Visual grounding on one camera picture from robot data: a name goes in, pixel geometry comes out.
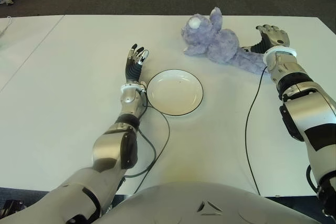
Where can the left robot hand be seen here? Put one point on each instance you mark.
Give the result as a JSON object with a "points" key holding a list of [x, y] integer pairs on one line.
{"points": [[134, 70]]}

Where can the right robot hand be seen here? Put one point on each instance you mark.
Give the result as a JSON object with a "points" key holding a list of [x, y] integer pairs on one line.
{"points": [[275, 36]]}

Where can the purple plush doll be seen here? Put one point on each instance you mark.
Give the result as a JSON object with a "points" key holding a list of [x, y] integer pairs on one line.
{"points": [[212, 43]]}

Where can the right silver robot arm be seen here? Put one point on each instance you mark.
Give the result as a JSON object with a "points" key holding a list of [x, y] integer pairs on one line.
{"points": [[307, 103]]}

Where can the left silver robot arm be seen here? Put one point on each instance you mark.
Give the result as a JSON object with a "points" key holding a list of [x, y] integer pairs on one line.
{"points": [[110, 150]]}

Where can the white plate with black rim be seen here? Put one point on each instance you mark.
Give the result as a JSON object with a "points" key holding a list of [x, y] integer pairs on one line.
{"points": [[174, 93]]}

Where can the white sneaker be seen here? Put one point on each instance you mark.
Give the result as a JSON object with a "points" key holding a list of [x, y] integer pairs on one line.
{"points": [[6, 1]]}

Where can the grey robot torso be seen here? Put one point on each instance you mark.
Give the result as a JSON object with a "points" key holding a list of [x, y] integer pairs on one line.
{"points": [[210, 205]]}

